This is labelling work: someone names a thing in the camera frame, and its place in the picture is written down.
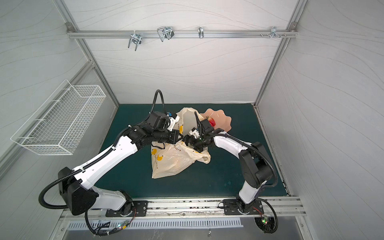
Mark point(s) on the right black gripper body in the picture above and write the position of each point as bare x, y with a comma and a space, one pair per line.
192, 141

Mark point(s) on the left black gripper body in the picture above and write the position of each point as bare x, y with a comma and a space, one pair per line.
165, 136

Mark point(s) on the red strawberry top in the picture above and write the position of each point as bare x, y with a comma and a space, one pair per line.
212, 122

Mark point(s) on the cream banana-print plastic bag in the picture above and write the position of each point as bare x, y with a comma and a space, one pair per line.
168, 159

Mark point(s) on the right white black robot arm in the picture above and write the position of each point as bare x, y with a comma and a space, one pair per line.
257, 170

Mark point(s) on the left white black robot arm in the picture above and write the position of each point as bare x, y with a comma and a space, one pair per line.
75, 188

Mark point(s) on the pink scalloped fruit bowl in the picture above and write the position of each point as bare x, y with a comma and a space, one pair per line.
222, 120

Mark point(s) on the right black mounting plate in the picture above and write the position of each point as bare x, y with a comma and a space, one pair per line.
233, 207

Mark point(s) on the black mounting plate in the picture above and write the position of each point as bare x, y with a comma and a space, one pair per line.
233, 207
136, 208

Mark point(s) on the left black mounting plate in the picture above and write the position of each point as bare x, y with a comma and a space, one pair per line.
136, 208

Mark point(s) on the metal hook clamp left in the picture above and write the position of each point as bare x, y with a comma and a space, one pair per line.
135, 40

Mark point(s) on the metal hook clamp middle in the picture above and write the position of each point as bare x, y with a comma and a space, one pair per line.
165, 33

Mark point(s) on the metal hook clamp small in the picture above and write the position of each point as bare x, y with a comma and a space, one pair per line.
201, 32

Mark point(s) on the aluminium top crossbar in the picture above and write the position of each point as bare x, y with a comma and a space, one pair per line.
179, 34

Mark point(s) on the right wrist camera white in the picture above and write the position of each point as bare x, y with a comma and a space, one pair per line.
194, 133

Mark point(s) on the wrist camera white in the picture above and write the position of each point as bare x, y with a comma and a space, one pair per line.
194, 133
173, 118

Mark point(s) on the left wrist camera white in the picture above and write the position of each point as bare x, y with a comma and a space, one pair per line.
173, 118

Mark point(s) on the white wire basket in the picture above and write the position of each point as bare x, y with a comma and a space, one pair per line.
58, 125

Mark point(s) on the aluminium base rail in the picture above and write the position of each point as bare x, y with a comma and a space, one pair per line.
208, 207

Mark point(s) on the white slotted cable duct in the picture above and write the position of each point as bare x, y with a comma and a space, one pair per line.
149, 224

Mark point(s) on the metal bracket clamp right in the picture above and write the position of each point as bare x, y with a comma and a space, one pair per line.
274, 33

